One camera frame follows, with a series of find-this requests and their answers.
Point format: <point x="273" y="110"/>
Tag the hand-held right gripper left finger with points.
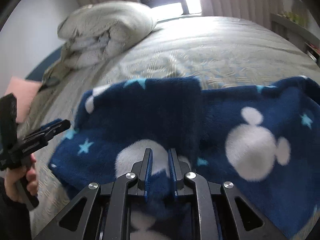
<point x="148" y="172"/>

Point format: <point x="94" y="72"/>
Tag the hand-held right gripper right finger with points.
<point x="172" y="175"/>

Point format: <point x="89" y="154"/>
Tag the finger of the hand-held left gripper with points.
<point x="50" y="130"/>

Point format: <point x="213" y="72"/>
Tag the navy printed fleece pants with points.
<point x="237" y="120"/>

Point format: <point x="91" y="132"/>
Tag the person's left forearm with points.
<point x="12" y="220"/>

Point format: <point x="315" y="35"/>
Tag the person's left hand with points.
<point x="11" y="182"/>

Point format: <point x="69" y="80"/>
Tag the pink pillow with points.
<point x="21" y="92"/>

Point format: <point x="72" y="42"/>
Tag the olive crumpled cloth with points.
<point x="53" y="76"/>

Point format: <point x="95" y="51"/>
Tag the blue headboard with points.
<point x="42" y="65"/>

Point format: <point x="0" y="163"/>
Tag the folded grey duvet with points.
<point x="105" y="27"/>

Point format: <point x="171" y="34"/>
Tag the bed with patterned grey cover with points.
<point x="200" y="45"/>

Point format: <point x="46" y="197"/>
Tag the grey shelf unit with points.
<point x="297" y="32"/>

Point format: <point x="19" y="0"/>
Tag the gold candle holders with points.
<point x="296" y="17"/>

